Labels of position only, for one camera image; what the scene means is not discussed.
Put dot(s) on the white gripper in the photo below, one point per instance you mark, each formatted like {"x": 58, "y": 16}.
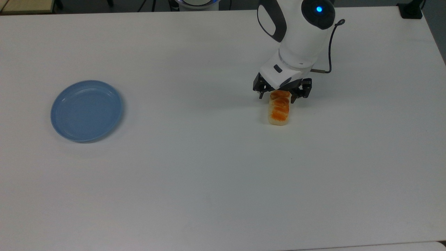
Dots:
{"x": 278, "y": 75}

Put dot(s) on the orange glazed bread roll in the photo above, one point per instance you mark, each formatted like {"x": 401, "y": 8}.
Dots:
{"x": 278, "y": 111}

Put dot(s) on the blue round plate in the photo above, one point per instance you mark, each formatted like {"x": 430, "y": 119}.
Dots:
{"x": 87, "y": 111}

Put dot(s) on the black table clamp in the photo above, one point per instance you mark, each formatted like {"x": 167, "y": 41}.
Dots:
{"x": 411, "y": 12}

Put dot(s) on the light wooden board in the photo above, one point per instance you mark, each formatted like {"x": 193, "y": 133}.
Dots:
{"x": 26, "y": 5}

